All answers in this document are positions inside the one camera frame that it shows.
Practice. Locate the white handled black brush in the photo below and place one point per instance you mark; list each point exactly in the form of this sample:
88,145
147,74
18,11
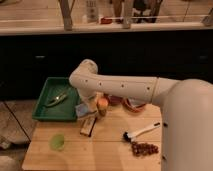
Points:
129,136

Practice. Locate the wooden block with black edge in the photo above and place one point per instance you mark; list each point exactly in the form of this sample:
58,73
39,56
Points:
88,126

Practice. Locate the green chili pepper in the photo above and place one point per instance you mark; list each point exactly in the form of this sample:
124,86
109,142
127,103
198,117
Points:
58,99

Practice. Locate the bunch of red grapes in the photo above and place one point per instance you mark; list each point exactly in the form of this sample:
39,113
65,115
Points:
143,149

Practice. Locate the green plastic tray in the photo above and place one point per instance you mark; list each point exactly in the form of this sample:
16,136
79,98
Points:
64,111

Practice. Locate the orange bowl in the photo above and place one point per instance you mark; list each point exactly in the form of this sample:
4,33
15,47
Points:
126,104

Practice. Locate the dark red bowl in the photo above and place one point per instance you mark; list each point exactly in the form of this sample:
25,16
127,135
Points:
114,100

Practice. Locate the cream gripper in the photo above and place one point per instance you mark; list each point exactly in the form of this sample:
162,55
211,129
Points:
89,103

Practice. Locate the green plastic cup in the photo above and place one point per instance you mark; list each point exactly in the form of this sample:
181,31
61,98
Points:
57,142

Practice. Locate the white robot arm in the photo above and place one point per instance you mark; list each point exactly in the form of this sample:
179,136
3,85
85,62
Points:
186,107

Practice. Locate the grey cloth in bowl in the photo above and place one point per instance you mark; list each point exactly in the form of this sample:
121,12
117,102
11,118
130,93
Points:
136,103

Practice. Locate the blue sponge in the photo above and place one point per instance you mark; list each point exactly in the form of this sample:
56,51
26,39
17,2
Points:
81,110

